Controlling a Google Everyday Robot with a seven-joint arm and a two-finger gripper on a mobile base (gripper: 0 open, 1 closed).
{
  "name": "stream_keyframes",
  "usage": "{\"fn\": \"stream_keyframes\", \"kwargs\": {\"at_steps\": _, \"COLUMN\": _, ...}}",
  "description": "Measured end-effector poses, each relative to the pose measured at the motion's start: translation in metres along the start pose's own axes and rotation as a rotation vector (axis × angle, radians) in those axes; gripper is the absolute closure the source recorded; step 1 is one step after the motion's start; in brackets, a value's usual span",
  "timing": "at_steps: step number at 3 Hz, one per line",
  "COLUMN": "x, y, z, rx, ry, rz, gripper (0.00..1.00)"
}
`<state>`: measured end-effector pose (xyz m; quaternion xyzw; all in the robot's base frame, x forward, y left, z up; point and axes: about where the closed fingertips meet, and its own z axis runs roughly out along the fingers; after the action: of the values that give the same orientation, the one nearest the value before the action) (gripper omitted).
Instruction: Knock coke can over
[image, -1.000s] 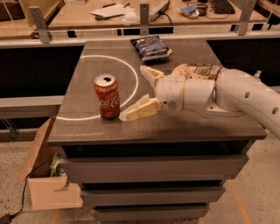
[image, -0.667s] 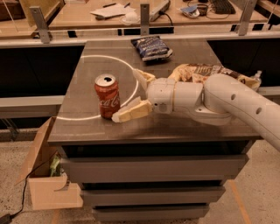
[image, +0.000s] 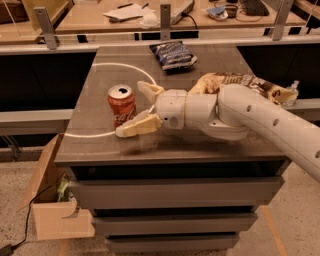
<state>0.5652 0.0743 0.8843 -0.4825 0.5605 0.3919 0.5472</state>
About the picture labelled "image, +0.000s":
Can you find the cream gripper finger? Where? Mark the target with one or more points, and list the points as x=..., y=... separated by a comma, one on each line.
x=144, y=123
x=150, y=91

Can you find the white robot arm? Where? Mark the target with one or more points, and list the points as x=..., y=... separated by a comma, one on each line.
x=229, y=115

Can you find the stack of white papers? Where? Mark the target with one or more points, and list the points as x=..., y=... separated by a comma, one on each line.
x=128, y=12

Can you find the red coca-cola can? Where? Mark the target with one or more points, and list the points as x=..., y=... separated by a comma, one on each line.
x=121, y=99

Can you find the brown yellow chip bag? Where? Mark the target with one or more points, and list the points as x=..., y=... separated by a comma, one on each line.
x=212, y=83

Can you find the blue chip bag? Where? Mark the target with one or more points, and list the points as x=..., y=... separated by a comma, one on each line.
x=173, y=55

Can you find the metal bracket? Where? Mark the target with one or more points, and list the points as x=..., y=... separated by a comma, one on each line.
x=46, y=27
x=281, y=18
x=165, y=11

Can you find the metal bracket right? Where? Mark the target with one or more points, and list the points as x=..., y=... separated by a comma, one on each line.
x=281, y=18

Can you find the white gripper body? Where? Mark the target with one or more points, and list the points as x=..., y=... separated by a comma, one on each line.
x=171, y=107

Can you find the green item in box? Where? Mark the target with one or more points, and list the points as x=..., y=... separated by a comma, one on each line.
x=62, y=190

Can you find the black keyboard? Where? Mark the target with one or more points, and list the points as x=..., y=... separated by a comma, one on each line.
x=254, y=8

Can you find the cardboard box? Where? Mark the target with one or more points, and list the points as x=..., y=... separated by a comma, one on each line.
x=54, y=219

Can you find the power strip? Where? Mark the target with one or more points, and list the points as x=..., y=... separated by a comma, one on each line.
x=185, y=8

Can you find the metal bracket middle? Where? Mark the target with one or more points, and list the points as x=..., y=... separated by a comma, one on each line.
x=165, y=11

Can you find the metal bracket left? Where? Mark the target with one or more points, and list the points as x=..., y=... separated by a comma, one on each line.
x=46, y=27

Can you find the grey drawer cabinet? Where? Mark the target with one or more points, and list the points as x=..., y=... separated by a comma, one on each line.
x=164, y=191

